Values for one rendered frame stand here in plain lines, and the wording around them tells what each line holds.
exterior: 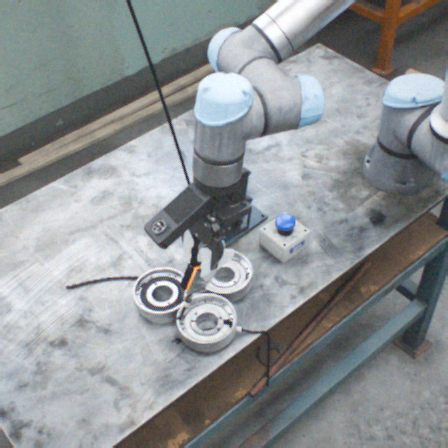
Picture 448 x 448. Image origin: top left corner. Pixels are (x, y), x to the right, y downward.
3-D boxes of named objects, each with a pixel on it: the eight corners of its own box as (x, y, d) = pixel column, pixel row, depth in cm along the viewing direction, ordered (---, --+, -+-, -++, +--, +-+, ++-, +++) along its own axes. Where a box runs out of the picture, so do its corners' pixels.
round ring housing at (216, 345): (172, 351, 115) (170, 338, 112) (185, 303, 122) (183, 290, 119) (231, 360, 113) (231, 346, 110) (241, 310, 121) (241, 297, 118)
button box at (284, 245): (283, 264, 128) (284, 247, 124) (259, 244, 132) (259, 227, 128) (313, 243, 131) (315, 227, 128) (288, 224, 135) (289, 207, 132)
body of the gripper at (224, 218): (249, 234, 107) (258, 176, 99) (207, 255, 103) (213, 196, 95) (220, 208, 111) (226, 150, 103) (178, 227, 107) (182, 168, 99)
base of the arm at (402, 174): (393, 140, 153) (400, 105, 145) (447, 172, 144) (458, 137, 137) (349, 169, 146) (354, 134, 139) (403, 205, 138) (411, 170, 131)
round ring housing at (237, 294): (256, 267, 128) (257, 253, 125) (247, 310, 121) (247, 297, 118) (204, 259, 129) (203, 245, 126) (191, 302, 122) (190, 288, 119)
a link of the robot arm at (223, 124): (269, 92, 87) (212, 103, 84) (259, 158, 95) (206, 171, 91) (241, 64, 92) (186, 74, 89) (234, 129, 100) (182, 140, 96)
